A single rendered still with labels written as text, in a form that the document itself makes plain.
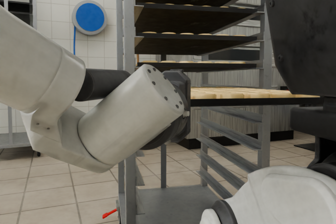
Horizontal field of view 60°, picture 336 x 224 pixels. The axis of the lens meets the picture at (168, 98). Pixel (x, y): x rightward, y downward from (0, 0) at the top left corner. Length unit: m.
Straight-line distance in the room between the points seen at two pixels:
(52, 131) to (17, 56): 0.08
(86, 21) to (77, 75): 3.35
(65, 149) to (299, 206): 0.26
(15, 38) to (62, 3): 3.53
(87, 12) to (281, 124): 2.61
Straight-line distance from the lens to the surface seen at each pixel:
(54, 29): 3.70
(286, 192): 0.39
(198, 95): 0.59
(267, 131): 1.03
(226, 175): 1.32
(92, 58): 3.70
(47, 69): 0.24
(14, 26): 0.24
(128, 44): 0.88
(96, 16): 3.63
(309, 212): 0.36
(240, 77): 3.27
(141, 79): 0.28
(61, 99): 0.25
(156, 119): 0.28
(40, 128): 0.27
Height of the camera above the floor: 0.73
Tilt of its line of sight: 4 degrees down
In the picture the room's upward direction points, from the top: straight up
